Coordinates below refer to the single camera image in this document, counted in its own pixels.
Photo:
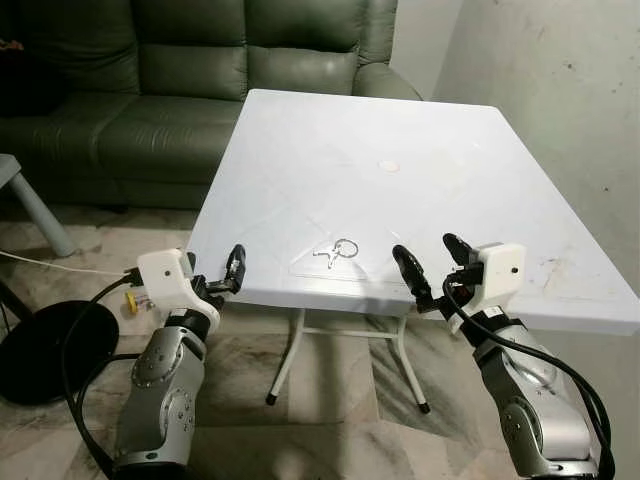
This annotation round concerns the dark green leather sofa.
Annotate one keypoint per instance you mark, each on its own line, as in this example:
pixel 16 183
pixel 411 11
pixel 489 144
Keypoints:
pixel 190 70

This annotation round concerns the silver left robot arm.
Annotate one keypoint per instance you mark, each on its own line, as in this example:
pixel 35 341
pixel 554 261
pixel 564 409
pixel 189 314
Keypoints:
pixel 160 390

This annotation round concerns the white plastic folding table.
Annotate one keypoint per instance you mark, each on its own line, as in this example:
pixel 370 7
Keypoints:
pixel 350 130

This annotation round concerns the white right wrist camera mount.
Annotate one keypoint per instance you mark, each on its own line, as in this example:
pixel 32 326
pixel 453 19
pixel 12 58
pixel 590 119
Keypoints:
pixel 498 270

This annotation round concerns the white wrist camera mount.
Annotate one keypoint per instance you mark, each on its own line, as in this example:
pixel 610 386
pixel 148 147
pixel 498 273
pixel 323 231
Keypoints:
pixel 165 272
pixel 498 270

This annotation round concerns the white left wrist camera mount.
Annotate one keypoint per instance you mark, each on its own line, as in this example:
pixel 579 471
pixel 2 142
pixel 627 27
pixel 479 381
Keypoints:
pixel 165 272

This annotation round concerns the small yellow floor object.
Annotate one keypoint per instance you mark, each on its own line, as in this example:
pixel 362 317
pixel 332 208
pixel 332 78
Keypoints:
pixel 131 301

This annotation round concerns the grey furniture leg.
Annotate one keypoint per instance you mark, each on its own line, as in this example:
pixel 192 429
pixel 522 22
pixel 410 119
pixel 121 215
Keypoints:
pixel 40 210

